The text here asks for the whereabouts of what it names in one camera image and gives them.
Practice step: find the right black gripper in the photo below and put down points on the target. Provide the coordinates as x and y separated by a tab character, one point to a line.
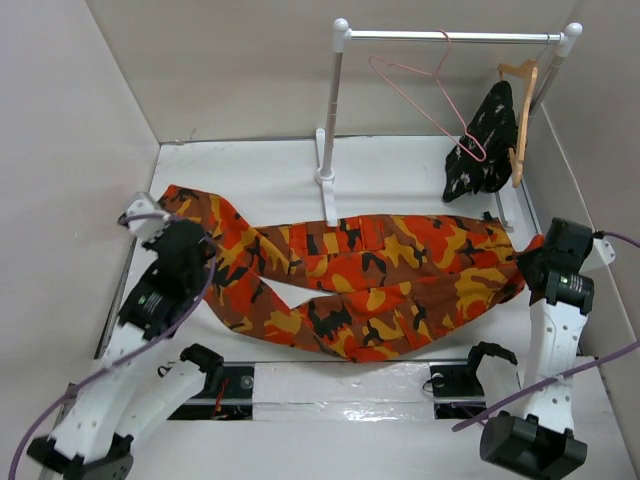
525	260

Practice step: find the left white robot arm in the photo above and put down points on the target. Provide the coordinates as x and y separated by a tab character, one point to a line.
98	436

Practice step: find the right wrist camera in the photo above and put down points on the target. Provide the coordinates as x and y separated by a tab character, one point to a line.
602	254

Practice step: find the orange camouflage trousers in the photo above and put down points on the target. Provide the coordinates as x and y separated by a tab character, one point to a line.
370	289

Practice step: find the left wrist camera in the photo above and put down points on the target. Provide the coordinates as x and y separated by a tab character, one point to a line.
143	217

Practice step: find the wooden clothes hanger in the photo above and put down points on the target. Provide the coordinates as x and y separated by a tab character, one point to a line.
527	72

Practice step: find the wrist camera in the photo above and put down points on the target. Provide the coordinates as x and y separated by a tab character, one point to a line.
602	254
143	217

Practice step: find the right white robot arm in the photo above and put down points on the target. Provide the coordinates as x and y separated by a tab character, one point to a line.
529	431

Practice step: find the black white patterned garment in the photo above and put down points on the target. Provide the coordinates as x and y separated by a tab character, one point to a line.
481	163

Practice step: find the white metal clothes rack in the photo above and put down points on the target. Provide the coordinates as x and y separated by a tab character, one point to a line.
342	33

